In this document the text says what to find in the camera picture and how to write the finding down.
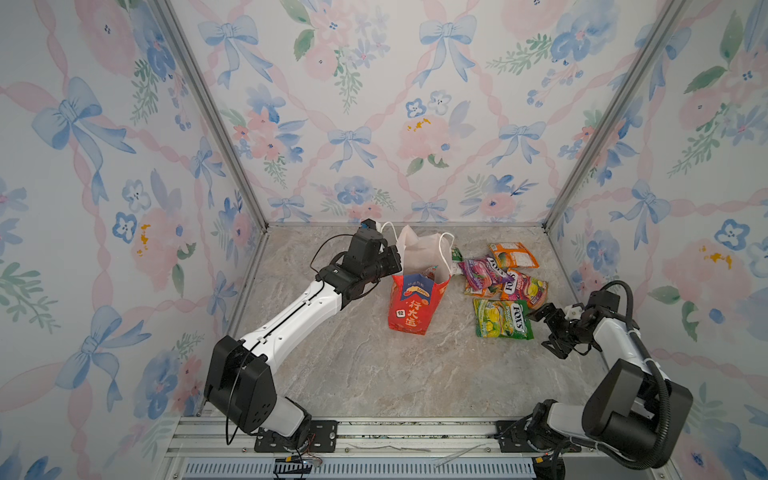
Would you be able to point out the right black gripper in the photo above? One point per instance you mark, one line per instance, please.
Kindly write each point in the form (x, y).
(552, 322)

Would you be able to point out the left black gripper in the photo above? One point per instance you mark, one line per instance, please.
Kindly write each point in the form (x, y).
(393, 258)

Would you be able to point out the yellow green candy pack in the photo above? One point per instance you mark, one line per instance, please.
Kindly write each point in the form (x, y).
(502, 319)

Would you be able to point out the red paper bag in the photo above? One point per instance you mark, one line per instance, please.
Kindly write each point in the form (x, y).
(412, 311)

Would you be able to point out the teal snack pack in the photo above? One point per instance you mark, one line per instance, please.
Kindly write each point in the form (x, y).
(418, 280)

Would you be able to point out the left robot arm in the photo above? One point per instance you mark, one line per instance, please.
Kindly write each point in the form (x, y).
(240, 382)

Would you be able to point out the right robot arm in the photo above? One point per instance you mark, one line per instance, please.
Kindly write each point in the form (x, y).
(636, 413)

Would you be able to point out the pink fruit candy pack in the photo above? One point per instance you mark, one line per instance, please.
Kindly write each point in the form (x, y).
(521, 287)

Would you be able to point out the green snack pack back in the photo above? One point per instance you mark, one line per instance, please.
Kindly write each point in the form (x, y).
(456, 255)

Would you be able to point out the orange snack pack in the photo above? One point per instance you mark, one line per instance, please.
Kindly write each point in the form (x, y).
(512, 255)

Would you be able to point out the purple berries candy pack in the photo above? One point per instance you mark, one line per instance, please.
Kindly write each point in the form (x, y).
(484, 278)

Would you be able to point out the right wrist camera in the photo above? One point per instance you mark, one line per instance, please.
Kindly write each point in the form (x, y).
(573, 312)

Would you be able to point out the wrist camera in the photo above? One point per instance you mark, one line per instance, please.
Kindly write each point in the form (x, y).
(369, 224)
(573, 312)

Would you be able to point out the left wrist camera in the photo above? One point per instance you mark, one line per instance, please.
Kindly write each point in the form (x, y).
(369, 224)

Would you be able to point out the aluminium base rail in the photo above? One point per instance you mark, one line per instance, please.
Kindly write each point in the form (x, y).
(356, 448)

